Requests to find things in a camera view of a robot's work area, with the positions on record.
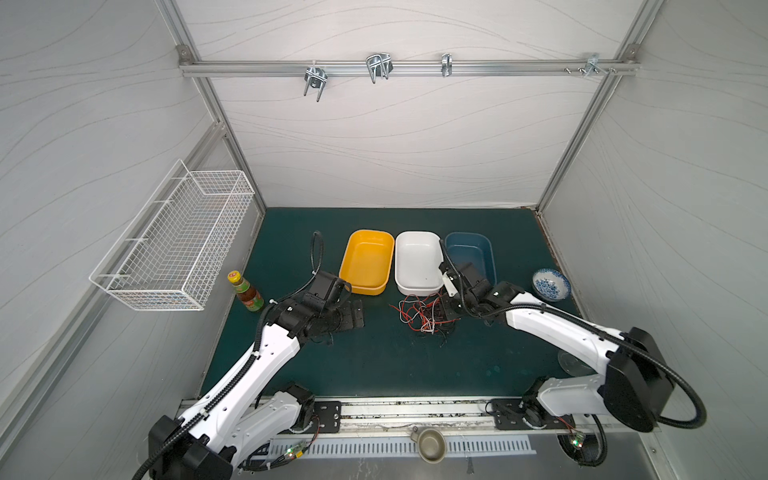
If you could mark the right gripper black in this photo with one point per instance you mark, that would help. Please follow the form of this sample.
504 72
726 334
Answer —
453 301

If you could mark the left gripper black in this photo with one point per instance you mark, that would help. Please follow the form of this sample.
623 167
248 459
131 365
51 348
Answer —
347 320

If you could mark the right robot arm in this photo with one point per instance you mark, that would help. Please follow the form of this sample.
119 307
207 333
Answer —
629 379

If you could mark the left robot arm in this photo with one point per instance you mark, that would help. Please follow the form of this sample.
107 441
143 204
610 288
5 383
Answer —
218 433

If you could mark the blue plastic tray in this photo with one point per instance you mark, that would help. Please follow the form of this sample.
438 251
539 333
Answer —
475 248

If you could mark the white plastic tray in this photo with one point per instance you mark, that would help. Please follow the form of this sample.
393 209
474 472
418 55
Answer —
417 258

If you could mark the yellow plastic tray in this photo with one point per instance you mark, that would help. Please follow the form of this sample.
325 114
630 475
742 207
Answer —
367 261

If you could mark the sauce bottle yellow cap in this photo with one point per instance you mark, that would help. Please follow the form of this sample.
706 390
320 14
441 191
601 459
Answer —
245 292

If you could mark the blue white ceramic bowl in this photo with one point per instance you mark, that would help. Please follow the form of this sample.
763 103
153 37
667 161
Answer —
551 285

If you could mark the green lid glass jar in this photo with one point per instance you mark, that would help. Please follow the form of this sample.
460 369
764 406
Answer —
573 366

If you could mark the olive green cup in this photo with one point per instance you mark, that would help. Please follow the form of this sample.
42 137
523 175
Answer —
430 444

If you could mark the left metal u-bolt clamp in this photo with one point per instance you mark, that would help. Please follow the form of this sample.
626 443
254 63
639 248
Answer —
315 79

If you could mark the metal u-bolt clamp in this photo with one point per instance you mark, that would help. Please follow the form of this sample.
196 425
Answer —
379 65
315 79

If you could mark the middle metal u-bolt clamp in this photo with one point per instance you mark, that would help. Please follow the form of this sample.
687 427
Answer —
379 65

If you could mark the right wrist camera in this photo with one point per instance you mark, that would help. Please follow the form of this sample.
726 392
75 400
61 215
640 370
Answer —
449 285

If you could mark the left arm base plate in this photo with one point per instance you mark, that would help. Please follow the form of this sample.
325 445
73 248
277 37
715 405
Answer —
322 417

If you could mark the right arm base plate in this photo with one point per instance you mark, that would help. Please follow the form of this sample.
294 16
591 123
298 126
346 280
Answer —
515 413

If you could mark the white vented cable duct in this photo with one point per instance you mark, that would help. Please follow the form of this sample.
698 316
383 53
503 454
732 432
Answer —
457 446

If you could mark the white wire basket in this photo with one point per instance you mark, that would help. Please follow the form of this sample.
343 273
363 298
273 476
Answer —
170 255

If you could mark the small metal bracket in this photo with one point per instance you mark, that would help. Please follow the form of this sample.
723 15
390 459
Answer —
446 65

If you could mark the right metal hook bracket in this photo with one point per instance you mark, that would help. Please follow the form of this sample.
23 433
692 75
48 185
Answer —
591 67

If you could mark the horizontal metal rail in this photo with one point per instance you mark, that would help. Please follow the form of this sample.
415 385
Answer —
401 68

